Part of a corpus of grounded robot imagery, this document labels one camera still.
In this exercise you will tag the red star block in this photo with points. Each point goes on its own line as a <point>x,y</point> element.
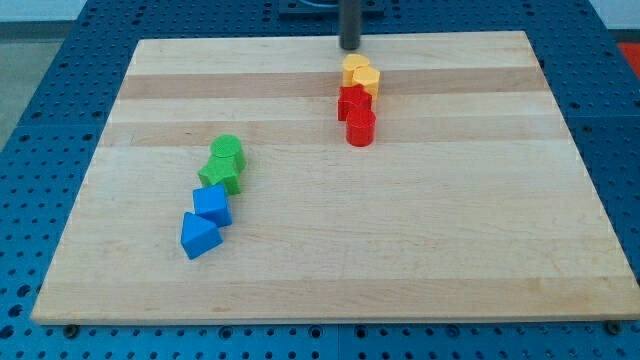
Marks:
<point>350,98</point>

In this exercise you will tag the yellow heart block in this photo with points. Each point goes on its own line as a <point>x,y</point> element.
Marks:
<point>350,64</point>

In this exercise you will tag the green circle block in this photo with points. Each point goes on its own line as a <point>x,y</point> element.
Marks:
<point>229,146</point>

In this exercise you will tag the red circle block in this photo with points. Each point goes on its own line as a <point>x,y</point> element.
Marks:
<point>360,127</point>

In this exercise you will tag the blue triangle block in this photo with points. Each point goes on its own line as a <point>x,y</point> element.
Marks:
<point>198,235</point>

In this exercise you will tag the yellow hexagon block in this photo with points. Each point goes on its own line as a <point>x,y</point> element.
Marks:
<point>369,78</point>

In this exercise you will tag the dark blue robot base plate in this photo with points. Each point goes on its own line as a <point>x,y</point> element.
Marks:
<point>296,9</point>

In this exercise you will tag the blue cube block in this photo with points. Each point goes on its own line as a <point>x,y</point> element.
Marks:
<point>211,203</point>

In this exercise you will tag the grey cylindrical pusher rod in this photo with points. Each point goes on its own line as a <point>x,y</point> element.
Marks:
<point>349,18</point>

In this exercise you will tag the green star block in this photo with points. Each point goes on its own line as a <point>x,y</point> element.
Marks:
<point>222,171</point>

